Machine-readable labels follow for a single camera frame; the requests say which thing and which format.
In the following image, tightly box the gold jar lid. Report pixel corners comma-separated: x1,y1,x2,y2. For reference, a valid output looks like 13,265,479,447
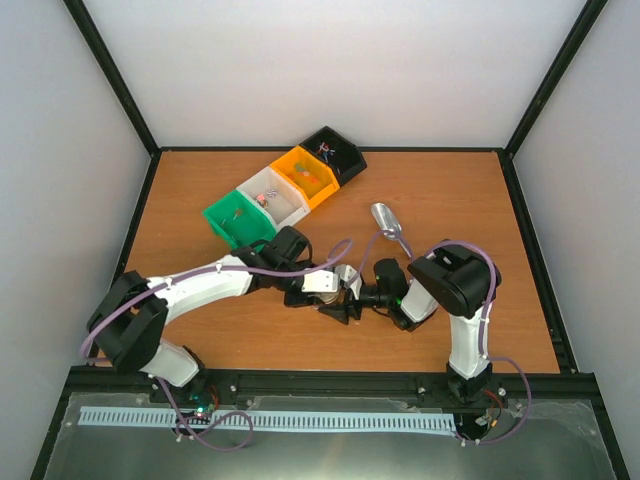
316,292,344,305

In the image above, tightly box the metal scoop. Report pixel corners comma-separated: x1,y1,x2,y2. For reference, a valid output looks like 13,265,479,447
371,202,414,259

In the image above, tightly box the green plastic bin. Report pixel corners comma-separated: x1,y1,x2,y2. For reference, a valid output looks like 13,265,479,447
202,189,276,249

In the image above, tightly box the white plastic bin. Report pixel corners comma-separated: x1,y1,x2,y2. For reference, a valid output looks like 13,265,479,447
237,166,310,231

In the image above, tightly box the yellow plastic bin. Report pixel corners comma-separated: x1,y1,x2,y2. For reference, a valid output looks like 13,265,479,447
270,146,340,210

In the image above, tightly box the black plastic bin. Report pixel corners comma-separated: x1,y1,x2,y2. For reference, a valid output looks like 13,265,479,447
300,126,367,187

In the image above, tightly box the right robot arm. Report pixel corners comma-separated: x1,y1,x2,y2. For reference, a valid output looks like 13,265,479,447
318,240,501,404

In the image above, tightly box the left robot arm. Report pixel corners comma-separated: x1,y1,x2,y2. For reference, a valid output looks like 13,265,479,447
81,226,313,403

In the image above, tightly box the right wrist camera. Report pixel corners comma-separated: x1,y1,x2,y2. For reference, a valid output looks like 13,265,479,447
334,264,363,300

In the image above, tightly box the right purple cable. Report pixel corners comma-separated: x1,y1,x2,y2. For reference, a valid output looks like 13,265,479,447
355,230,533,447

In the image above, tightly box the black aluminium front rail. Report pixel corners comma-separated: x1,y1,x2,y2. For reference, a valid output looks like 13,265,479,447
63,366,602,409

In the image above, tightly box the blue slotted cable duct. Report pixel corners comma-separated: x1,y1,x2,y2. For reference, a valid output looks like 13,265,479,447
77,406,456,436

